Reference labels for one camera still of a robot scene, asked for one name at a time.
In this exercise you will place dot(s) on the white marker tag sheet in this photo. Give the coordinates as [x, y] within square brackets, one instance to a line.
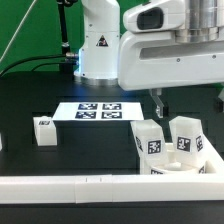
[98, 111]

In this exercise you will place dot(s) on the white block at left edge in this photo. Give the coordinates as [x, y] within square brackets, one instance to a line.
[0, 142]

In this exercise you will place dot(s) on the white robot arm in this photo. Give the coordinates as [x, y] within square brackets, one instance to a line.
[99, 55]

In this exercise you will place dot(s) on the white L-shaped fence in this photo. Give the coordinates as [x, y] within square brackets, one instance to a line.
[117, 188]

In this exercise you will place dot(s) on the white round stool seat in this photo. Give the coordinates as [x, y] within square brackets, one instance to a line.
[173, 167]

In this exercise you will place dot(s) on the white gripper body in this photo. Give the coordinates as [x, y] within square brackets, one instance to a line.
[171, 43]

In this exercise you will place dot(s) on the thin white rod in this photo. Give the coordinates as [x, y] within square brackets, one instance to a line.
[17, 30]

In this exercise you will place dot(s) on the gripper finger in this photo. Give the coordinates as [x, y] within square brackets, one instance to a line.
[156, 94]
[220, 101]

